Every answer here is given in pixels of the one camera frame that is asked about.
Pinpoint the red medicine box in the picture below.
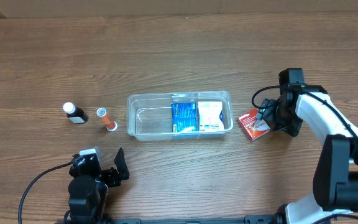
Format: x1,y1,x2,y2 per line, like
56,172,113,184
237,108,270,142

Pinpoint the orange tablet tube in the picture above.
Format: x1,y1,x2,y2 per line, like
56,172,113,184
96,108,117,132

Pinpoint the white medicine box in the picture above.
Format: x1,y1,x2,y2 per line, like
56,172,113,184
198,101,224,131

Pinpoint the blue medicine box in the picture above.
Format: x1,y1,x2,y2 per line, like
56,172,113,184
171,103,198,133

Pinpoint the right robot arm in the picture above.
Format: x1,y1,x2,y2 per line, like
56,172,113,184
256,68,358,224

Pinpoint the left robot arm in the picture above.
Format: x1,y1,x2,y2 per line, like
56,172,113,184
66,147,130,224

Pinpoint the clear plastic container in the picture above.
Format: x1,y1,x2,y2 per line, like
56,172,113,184
127,91,234,141

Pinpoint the dark bottle white cap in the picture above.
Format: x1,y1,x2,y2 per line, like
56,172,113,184
62,102,88,124

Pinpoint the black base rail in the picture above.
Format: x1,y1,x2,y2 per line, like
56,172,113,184
54,214,332,224

